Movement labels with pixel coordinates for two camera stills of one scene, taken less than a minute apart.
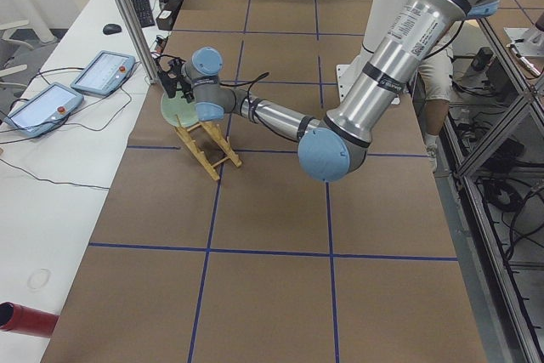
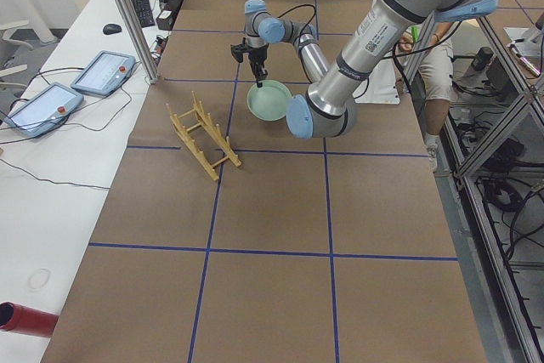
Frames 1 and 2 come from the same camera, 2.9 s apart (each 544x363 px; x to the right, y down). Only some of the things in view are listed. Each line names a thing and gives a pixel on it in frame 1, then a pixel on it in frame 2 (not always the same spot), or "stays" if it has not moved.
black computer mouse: (111, 29) stays
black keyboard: (143, 7) stays
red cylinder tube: (25, 320) stays
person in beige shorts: (434, 82) stays
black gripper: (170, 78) → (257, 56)
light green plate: (178, 110) → (269, 101)
